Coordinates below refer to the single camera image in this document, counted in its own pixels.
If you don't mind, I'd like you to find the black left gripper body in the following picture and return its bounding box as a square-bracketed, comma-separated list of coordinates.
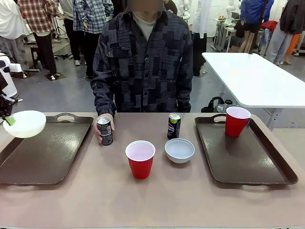
[0, 71, 19, 118]

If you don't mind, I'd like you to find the white plastic bowl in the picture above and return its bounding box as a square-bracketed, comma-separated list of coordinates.
[2, 110, 47, 139]
[164, 138, 195, 164]

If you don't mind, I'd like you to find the black drink can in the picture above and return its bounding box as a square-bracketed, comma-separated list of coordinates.
[97, 117, 113, 146]

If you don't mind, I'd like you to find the person's right forearm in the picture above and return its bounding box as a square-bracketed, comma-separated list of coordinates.
[90, 76, 118, 118]

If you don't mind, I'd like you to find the person's left forearm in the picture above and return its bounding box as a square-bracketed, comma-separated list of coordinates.
[175, 76, 193, 113]

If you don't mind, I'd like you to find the person's right hand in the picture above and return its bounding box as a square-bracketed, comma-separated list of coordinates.
[92, 115, 116, 145]

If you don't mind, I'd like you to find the brown plastic serving tray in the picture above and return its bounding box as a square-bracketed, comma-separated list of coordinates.
[0, 113, 94, 187]
[194, 114, 299, 187]

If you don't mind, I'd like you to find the dark stool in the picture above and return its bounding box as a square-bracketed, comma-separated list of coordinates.
[30, 45, 43, 71]

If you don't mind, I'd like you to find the bystander in white shirt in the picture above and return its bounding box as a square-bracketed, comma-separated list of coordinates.
[0, 0, 30, 65]

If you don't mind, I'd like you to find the bystander in red plaid shirt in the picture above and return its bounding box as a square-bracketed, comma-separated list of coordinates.
[17, 0, 61, 81]

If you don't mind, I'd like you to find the bystander in black trousers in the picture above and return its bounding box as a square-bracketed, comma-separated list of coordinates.
[58, 0, 82, 66]

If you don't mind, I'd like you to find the bystander in blue plaid shirt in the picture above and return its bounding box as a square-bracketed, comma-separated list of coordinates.
[72, 0, 114, 80]

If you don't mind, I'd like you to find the red plastic cup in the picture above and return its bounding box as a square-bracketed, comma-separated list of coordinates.
[125, 140, 156, 180]
[225, 106, 252, 138]

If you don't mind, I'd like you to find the person in patchwork shirt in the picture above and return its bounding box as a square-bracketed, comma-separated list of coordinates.
[90, 0, 193, 118]

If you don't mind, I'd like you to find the blue Pepsi can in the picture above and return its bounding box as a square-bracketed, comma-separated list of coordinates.
[167, 113, 182, 141]

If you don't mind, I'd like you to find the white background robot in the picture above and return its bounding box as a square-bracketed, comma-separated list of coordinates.
[178, 0, 192, 21]
[225, 0, 242, 21]

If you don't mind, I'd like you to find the black bag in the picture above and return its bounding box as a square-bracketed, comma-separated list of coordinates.
[201, 96, 233, 114]

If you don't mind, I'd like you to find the bystander in white coat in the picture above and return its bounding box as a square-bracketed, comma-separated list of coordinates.
[190, 0, 208, 77]

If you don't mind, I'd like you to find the grey background desk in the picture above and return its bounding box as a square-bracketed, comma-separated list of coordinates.
[212, 17, 242, 52]

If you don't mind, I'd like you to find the white folding table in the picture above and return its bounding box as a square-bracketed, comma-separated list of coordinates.
[201, 52, 305, 131]

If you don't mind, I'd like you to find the bystander in blue jacket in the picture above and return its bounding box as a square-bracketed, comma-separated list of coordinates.
[238, 0, 275, 54]

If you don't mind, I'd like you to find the red cloth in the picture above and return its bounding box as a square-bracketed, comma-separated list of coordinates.
[260, 20, 279, 32]

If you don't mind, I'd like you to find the bystander in dark jacket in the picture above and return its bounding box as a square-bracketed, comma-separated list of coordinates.
[264, 0, 305, 66]

